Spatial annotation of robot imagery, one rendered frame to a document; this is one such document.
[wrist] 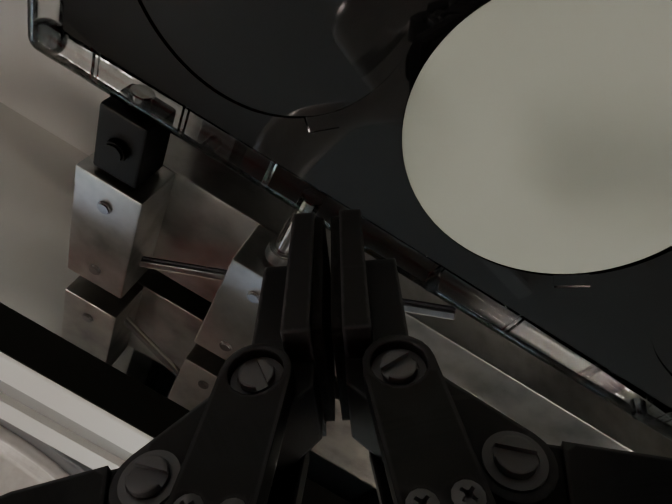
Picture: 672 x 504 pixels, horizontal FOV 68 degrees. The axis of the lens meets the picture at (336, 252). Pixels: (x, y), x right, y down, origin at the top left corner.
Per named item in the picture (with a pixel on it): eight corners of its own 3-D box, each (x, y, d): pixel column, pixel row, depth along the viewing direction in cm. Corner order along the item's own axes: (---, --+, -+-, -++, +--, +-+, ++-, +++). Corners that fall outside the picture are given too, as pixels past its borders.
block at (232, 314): (258, 223, 24) (230, 261, 22) (317, 259, 25) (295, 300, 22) (217, 307, 30) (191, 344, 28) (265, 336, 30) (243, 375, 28)
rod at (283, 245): (304, 179, 21) (292, 196, 20) (333, 196, 21) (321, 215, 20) (269, 245, 24) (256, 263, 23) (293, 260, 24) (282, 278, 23)
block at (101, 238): (115, 135, 24) (71, 166, 22) (177, 173, 24) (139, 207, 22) (99, 237, 29) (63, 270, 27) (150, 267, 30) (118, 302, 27)
